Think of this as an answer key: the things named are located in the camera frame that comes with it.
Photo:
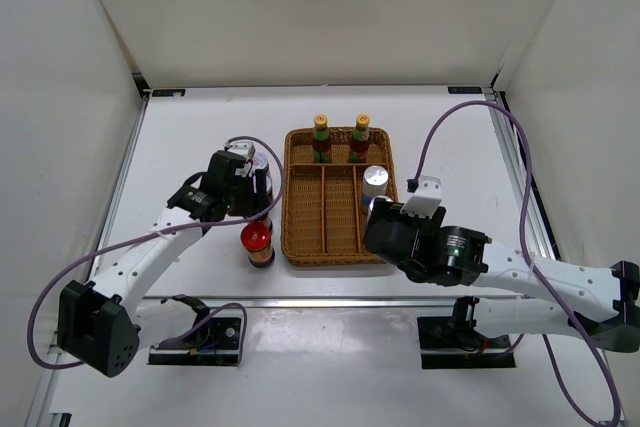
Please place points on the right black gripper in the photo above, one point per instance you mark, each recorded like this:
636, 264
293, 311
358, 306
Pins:
391, 211

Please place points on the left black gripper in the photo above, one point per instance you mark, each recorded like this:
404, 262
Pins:
256, 201

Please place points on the red-lid sauce jar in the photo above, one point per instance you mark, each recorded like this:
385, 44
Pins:
265, 223
256, 240

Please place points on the silver-cap white bottle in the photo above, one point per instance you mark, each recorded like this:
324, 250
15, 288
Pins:
375, 181
374, 200

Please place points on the yellow-cap sauce bottle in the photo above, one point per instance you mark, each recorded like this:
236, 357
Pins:
321, 142
360, 140

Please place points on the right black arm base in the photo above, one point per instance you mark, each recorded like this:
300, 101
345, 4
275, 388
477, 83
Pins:
444, 348

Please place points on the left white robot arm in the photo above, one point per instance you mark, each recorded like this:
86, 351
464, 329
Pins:
102, 322

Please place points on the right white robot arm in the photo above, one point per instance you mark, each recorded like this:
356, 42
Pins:
554, 297

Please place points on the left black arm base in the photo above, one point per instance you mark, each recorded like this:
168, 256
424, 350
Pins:
215, 345

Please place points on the near grey-lid spice jar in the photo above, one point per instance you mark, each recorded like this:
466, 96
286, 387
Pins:
269, 196

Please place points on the grey-lid spice jar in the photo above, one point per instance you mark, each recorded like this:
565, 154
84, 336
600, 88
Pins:
269, 196
260, 162

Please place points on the far grey-lid spice jar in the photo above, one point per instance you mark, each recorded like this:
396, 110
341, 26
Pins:
260, 162

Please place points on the brown wicker divided basket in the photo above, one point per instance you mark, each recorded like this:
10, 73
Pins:
322, 223

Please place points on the left black corner label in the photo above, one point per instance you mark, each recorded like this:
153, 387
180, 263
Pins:
168, 93

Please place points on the black corner label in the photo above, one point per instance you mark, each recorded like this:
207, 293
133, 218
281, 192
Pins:
464, 90
168, 93

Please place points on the right black corner label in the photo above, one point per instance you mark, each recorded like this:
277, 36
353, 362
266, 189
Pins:
464, 90

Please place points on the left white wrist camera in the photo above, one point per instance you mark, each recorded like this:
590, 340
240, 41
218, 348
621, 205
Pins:
245, 149

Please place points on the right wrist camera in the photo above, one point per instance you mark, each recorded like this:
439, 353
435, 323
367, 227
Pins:
425, 197

